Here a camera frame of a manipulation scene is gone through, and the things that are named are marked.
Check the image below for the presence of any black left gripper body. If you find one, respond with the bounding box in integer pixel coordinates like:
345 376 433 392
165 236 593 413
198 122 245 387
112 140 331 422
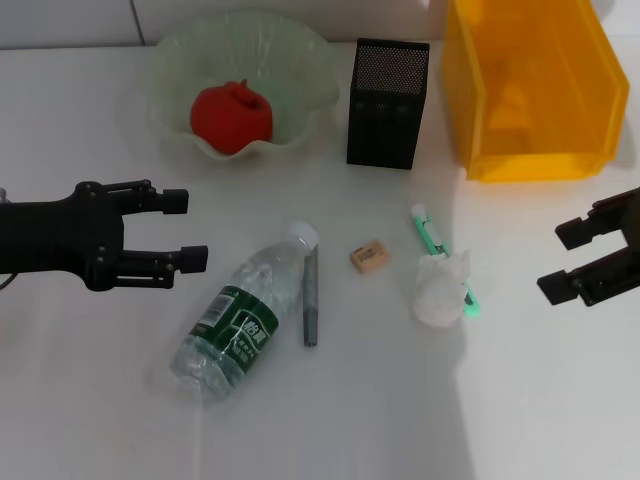
0 180 126 292

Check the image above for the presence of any green label water bottle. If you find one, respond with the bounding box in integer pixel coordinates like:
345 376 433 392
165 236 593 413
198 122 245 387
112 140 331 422
169 221 320 407

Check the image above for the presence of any red orange fruit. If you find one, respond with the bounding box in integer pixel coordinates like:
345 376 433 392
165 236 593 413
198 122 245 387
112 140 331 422
189 79 275 155

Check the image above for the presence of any white paper ball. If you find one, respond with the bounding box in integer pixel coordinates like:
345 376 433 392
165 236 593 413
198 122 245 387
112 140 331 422
412 249 474 329

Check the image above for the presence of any grey glitter pen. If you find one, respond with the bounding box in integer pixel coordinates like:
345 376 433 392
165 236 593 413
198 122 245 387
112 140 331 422
301 249 321 349

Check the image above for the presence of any green utility knife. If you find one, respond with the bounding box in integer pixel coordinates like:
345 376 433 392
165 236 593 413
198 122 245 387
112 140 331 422
409 203 482 321

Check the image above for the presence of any tan rubber eraser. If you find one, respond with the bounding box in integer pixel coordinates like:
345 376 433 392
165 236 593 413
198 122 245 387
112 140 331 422
348 240 392 275

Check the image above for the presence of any green glass fruit plate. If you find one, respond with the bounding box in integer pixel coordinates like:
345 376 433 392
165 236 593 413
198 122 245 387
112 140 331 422
147 12 341 161

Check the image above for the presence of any black mesh pen holder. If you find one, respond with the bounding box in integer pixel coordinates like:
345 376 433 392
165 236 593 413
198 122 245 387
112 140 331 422
346 38 431 172

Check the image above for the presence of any yellow plastic bin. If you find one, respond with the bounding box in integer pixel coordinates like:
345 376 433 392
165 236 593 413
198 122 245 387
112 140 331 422
440 0 631 185

